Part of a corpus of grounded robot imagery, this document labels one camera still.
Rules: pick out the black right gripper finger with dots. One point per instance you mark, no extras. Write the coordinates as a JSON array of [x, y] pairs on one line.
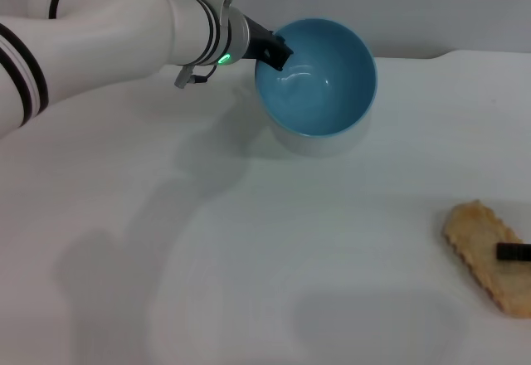
[[514, 252]]

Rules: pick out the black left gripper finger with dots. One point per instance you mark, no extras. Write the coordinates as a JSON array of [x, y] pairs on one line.
[[279, 56]]

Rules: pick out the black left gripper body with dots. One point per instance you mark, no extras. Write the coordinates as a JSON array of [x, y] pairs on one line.
[[259, 43]]

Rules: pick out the ridged toy bread loaf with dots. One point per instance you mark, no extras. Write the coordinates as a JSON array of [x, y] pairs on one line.
[[473, 236]]

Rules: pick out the blue ceramic bowl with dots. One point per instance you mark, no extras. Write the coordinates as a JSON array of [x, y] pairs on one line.
[[319, 103]]

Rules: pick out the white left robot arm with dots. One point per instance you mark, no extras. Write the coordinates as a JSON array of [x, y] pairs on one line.
[[116, 37]]

